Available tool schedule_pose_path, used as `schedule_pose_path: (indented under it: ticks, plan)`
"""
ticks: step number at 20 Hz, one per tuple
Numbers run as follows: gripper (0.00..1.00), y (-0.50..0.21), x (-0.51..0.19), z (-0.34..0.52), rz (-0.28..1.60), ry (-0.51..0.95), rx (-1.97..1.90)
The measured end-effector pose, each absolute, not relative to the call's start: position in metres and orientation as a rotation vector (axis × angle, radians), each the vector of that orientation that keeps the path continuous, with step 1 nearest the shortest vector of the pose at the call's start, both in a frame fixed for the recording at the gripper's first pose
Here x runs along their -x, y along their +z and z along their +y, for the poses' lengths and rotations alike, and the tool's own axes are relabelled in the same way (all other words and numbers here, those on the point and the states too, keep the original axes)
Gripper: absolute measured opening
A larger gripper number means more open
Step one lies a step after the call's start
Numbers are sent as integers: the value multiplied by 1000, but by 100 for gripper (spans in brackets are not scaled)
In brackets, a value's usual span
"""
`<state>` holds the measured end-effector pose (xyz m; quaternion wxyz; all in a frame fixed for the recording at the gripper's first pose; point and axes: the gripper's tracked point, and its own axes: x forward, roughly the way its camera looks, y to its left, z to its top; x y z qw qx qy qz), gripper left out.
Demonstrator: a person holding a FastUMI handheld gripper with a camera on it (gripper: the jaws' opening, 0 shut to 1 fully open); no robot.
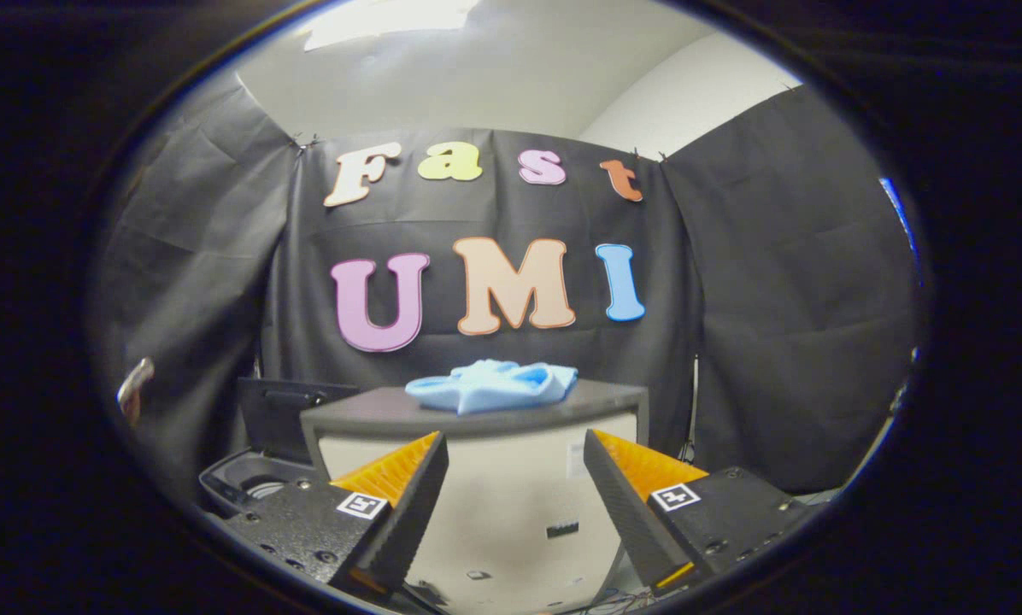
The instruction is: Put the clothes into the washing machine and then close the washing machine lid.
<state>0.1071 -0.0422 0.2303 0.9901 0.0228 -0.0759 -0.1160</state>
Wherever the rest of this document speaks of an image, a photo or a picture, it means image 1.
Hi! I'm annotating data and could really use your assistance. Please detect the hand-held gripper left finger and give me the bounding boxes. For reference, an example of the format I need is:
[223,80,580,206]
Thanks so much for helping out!
[220,430,450,603]

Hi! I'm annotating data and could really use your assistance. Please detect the light blue garment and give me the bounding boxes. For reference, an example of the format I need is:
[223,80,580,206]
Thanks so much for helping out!
[405,359,579,415]

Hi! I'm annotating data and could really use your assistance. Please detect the black backdrop cloth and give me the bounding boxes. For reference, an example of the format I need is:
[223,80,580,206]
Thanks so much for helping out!
[92,73,922,496]

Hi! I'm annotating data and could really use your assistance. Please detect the beige cabinet with dark frame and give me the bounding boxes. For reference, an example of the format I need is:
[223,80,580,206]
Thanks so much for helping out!
[300,380,651,615]

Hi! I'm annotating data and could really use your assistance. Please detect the spotted smartphone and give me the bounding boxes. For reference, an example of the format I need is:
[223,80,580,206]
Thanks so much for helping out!
[116,357,156,409]

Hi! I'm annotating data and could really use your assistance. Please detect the dark washing machine lid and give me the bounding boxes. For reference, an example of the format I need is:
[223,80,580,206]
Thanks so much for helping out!
[238,378,360,466]

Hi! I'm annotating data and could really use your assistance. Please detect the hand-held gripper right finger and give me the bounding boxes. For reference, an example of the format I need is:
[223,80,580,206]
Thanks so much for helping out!
[583,427,824,595]

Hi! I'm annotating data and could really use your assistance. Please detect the floor cables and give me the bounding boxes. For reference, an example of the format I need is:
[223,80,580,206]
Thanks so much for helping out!
[562,588,649,615]

